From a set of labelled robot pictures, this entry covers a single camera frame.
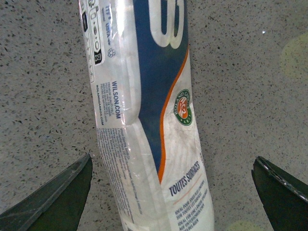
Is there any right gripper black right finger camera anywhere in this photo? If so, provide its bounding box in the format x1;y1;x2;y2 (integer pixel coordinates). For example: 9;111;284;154
252;156;308;231

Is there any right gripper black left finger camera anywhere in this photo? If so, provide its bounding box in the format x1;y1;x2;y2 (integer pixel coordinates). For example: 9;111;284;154
0;154;92;231

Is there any white blue tennis ball can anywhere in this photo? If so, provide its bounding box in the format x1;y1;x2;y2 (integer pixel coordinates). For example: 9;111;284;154
78;0;214;231

